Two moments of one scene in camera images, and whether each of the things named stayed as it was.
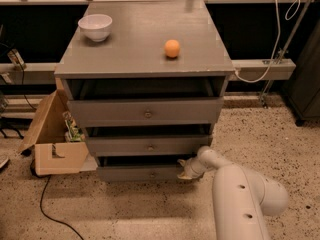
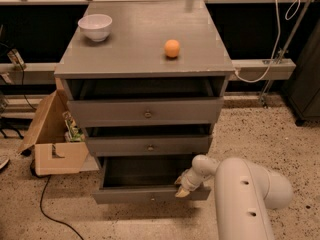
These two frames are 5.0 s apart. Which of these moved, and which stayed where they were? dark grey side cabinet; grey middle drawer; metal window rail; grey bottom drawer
Moved: grey bottom drawer
Stayed: grey middle drawer; metal window rail; dark grey side cabinet
